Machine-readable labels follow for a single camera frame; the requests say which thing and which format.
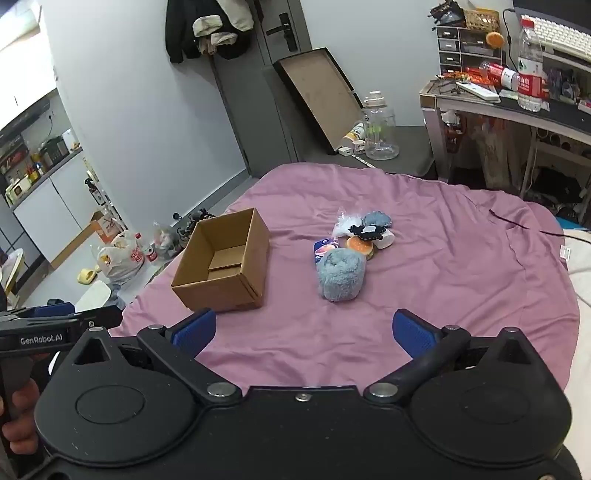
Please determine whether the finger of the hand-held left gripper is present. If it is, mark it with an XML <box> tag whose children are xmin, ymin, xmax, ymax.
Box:
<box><xmin>0</xmin><ymin>302</ymin><xmax>123</xmax><ymax>330</ymax></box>

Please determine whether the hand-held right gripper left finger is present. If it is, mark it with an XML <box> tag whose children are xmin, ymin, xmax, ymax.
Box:
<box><xmin>60</xmin><ymin>308</ymin><xmax>243</xmax><ymax>406</ymax></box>

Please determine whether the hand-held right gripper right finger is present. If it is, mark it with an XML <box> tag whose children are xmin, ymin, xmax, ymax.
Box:
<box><xmin>364</xmin><ymin>308</ymin><xmax>552</xmax><ymax>407</ymax></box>

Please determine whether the brown cardboard box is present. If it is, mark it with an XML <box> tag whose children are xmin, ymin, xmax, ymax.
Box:
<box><xmin>172</xmin><ymin>208</ymin><xmax>270</xmax><ymax>313</ymax></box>

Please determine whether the blue fluffy plush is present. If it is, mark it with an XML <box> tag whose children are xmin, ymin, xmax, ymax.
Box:
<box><xmin>316</xmin><ymin>249</ymin><xmax>368</xmax><ymax>303</ymax></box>

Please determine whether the burger toy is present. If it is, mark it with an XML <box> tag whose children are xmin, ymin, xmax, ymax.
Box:
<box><xmin>346</xmin><ymin>235</ymin><xmax>375</xmax><ymax>260</ymax></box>

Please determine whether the black lace coaster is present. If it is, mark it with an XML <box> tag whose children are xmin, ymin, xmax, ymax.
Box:
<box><xmin>348</xmin><ymin>224</ymin><xmax>386</xmax><ymax>241</ymax></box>

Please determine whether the blue tissue packet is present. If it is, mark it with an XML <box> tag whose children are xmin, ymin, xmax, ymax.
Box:
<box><xmin>314</xmin><ymin>239</ymin><xmax>343</xmax><ymax>266</ymax></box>

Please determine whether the person's left hand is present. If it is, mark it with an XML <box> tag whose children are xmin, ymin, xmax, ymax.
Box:
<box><xmin>0</xmin><ymin>378</ymin><xmax>41</xmax><ymax>456</ymax></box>

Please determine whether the purple bed sheet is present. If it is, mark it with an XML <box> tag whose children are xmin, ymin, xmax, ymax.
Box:
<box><xmin>108</xmin><ymin>162</ymin><xmax>581</xmax><ymax>402</ymax></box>

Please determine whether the white plastic shopping bag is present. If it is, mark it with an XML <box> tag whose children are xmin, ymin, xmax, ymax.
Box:
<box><xmin>95</xmin><ymin>231</ymin><xmax>147</xmax><ymax>285</ymax></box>

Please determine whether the clear bag of items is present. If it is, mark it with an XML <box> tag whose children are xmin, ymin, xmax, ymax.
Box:
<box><xmin>151</xmin><ymin>223</ymin><xmax>183</xmax><ymax>259</ymax></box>

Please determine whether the orange cardboard box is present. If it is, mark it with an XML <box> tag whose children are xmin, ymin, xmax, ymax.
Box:
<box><xmin>90</xmin><ymin>211</ymin><xmax>122</xmax><ymax>243</ymax></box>

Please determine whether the white kitchen cabinet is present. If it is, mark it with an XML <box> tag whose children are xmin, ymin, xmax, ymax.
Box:
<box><xmin>13</xmin><ymin>150</ymin><xmax>123</xmax><ymax>273</ymax></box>

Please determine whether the blue denim pad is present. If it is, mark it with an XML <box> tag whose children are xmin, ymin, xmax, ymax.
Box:
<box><xmin>362</xmin><ymin>211</ymin><xmax>393</xmax><ymax>230</ymax></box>

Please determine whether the clear bag of white stuffing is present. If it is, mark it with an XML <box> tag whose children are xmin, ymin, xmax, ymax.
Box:
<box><xmin>334</xmin><ymin>208</ymin><xmax>365</xmax><ymax>239</ymax></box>

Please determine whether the black countertop appliance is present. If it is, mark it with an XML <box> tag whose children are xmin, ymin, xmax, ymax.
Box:
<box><xmin>44</xmin><ymin>138</ymin><xmax>70</xmax><ymax>162</ymax></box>

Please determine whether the grey bench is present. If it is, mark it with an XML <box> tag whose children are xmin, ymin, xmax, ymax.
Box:
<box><xmin>295</xmin><ymin>124</ymin><xmax>438</xmax><ymax>181</ymax></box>

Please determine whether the black range hood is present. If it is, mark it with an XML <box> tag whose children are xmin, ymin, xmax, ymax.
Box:
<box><xmin>0</xmin><ymin>99</ymin><xmax>51</xmax><ymax>136</ymax></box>

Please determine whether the clear plastic jar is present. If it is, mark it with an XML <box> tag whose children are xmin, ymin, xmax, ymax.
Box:
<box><xmin>361</xmin><ymin>91</ymin><xmax>400</xmax><ymax>161</ymax></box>

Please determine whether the white desk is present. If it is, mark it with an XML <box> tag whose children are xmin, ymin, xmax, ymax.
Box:
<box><xmin>419</xmin><ymin>76</ymin><xmax>591</xmax><ymax>195</ymax></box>

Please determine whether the grey door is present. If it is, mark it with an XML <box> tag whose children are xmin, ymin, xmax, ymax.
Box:
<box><xmin>210</xmin><ymin>0</ymin><xmax>319</xmax><ymax>178</ymax></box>

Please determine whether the white remote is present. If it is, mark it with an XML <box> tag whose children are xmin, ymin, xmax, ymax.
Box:
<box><xmin>456</xmin><ymin>82</ymin><xmax>502</xmax><ymax>103</ymax></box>

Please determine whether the black desk mat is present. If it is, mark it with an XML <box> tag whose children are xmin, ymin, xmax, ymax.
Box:
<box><xmin>494</xmin><ymin>95</ymin><xmax>591</xmax><ymax>137</ymax></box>

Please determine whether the large flat brown box lid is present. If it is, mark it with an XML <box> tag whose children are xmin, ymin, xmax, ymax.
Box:
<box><xmin>272</xmin><ymin>47</ymin><xmax>365</xmax><ymax>155</ymax></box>

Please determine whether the red cylindrical container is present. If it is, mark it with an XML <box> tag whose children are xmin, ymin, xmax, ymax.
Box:
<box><xmin>465</xmin><ymin>64</ymin><xmax>520</xmax><ymax>90</ymax></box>

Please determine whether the clear water bottle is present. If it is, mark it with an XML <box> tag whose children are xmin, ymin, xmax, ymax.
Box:
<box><xmin>516</xmin><ymin>15</ymin><xmax>546</xmax><ymax>113</ymax></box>

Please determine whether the grey drawer organizer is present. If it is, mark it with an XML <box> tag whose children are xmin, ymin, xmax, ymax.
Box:
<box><xmin>435</xmin><ymin>25</ymin><xmax>505</xmax><ymax>75</ymax></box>

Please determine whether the black hanging jacket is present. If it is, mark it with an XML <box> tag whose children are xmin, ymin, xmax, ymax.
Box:
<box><xmin>165</xmin><ymin>0</ymin><xmax>254</xmax><ymax>64</ymax></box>

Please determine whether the beige hanging garment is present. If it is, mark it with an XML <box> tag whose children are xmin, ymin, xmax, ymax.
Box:
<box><xmin>192</xmin><ymin>0</ymin><xmax>254</xmax><ymax>56</ymax></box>

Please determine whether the wicker basket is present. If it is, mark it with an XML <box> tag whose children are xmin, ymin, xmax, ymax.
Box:
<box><xmin>463</xmin><ymin>9</ymin><xmax>502</xmax><ymax>32</ymax></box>

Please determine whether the white keyboard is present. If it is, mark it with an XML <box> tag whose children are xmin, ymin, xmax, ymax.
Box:
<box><xmin>519</xmin><ymin>14</ymin><xmax>591</xmax><ymax>57</ymax></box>

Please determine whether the black monitor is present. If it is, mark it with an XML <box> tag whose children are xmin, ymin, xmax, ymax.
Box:
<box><xmin>512</xmin><ymin>0</ymin><xmax>591</xmax><ymax>19</ymax></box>

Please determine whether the black cable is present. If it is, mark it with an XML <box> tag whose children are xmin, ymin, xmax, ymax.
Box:
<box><xmin>489</xmin><ymin>209</ymin><xmax>591</xmax><ymax>237</ymax></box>

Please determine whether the black door handle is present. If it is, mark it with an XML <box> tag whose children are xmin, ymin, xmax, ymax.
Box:
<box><xmin>267</xmin><ymin>13</ymin><xmax>297</xmax><ymax>51</ymax></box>

